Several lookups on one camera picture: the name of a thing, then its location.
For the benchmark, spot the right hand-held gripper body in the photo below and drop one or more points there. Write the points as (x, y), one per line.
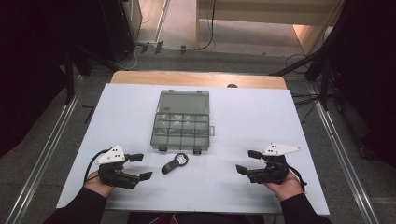
(275, 171)

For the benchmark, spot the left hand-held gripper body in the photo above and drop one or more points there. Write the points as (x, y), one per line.
(109, 157)

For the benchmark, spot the black key fob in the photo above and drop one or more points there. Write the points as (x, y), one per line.
(169, 167)

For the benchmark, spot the clear plastic organizer box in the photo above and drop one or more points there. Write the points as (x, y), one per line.
(182, 124)

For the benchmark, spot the person's right hand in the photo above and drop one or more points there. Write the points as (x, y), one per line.
(288, 188)

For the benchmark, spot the person's left hand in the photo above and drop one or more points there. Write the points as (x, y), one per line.
(97, 185)

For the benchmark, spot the white board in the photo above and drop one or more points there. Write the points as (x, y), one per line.
(249, 124)

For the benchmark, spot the black tape strip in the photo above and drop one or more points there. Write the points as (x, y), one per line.
(89, 113)

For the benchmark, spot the dark round knob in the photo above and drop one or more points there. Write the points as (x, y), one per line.
(232, 85)

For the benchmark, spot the black stand legs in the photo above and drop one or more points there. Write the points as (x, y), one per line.
(317, 62)
(70, 74)

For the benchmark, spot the wooden table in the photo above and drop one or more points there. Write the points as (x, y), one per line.
(193, 77)

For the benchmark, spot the black cabinet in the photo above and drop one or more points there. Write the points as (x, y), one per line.
(118, 28)

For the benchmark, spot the light wooden furniture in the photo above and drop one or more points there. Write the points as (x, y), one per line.
(264, 11)

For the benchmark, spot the metal floor rail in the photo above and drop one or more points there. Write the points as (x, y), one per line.
(345, 161)
(43, 161)

